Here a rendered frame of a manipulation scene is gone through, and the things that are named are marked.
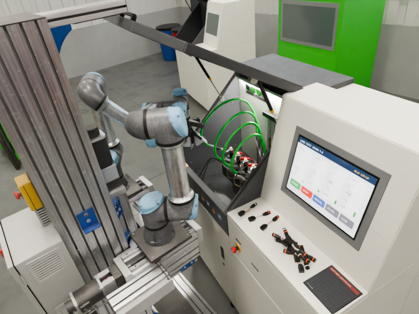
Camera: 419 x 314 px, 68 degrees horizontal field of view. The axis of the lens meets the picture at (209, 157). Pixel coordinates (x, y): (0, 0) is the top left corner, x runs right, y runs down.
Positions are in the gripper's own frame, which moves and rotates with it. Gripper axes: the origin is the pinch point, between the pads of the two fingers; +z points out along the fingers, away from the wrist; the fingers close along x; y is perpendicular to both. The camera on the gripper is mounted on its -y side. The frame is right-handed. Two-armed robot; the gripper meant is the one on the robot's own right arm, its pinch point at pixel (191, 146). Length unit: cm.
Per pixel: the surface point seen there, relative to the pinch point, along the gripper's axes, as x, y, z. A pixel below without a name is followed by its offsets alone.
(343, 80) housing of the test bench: 34, -79, -28
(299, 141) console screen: 53, -31, -17
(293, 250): 75, -10, 22
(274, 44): -373, -362, 70
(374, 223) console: 97, -28, -2
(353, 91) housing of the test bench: 44, -76, -25
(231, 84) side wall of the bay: -30, -48, -17
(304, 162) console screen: 59, -29, -9
